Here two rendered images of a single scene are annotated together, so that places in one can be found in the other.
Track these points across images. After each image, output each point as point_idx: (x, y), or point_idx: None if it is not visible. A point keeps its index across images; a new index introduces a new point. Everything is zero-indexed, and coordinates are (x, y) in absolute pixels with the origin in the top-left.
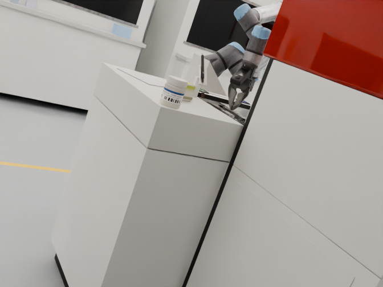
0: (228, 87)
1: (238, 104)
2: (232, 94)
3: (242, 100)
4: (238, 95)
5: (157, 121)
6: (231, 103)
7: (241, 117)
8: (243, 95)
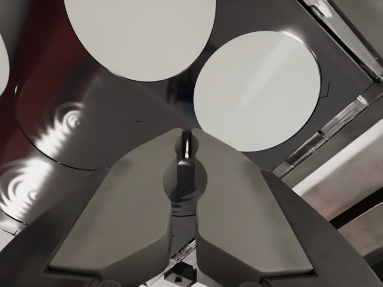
0: (353, 258)
1: (133, 150)
2: (235, 202)
3: (88, 180)
4: (151, 212)
5: None
6: (201, 140)
7: (198, 282)
8: (68, 234)
